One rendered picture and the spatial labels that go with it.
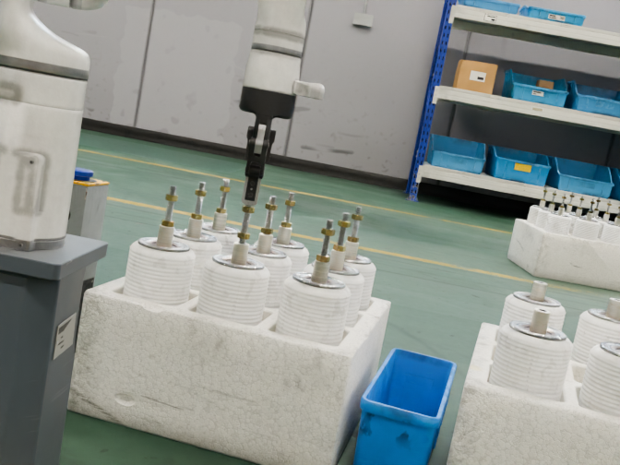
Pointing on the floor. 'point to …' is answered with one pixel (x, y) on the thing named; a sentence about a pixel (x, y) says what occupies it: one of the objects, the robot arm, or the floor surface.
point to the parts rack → (579, 40)
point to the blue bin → (403, 410)
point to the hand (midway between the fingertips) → (251, 190)
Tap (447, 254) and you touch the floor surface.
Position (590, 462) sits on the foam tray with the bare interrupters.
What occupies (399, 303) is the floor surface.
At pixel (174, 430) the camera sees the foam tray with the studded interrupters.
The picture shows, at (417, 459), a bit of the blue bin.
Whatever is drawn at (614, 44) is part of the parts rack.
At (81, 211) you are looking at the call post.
